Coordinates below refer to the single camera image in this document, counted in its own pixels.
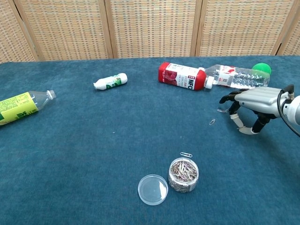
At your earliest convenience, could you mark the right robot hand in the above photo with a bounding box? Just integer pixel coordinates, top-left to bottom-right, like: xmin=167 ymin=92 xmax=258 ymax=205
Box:
xmin=219 ymin=84 xmax=295 ymax=135

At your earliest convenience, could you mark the heap of paper clips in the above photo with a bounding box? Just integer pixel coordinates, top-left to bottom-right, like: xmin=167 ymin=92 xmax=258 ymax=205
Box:
xmin=169 ymin=159 xmax=198 ymax=182

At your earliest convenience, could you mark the jar of paper clips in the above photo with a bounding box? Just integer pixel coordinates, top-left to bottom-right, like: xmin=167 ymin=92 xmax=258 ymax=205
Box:
xmin=167 ymin=157 xmax=200 ymax=194

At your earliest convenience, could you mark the clear water bottle red label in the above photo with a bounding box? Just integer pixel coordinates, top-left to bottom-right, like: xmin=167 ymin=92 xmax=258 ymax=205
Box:
xmin=204 ymin=64 xmax=270 ymax=90

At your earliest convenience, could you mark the green ball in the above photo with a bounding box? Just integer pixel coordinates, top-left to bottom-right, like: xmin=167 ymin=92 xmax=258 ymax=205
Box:
xmin=251 ymin=62 xmax=272 ymax=76

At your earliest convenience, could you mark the woven bamboo screen panel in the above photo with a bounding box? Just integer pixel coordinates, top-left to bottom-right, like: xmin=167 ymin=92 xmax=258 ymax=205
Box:
xmin=99 ymin=0 xmax=202 ymax=59
xmin=191 ymin=0 xmax=298 ymax=57
xmin=271 ymin=0 xmax=300 ymax=56
xmin=14 ymin=0 xmax=118 ymax=62
xmin=0 ymin=0 xmax=39 ymax=63

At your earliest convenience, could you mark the red juice bottle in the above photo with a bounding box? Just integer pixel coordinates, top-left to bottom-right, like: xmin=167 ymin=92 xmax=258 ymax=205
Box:
xmin=158 ymin=61 xmax=215 ymax=91

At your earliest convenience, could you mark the clear round plastic lid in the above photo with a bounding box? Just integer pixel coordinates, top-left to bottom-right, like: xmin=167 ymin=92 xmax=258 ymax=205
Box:
xmin=137 ymin=173 xmax=169 ymax=206

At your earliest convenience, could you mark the small white plastic bottle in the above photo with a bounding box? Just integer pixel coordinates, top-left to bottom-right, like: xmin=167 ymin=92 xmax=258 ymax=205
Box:
xmin=93 ymin=73 xmax=128 ymax=91

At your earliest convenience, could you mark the blue felt table cloth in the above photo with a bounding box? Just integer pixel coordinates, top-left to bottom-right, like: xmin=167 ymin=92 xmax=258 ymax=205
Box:
xmin=0 ymin=55 xmax=300 ymax=225

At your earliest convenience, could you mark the green yellow label plastic bottle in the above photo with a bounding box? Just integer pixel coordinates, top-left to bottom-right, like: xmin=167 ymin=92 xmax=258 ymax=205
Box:
xmin=0 ymin=90 xmax=57 ymax=126

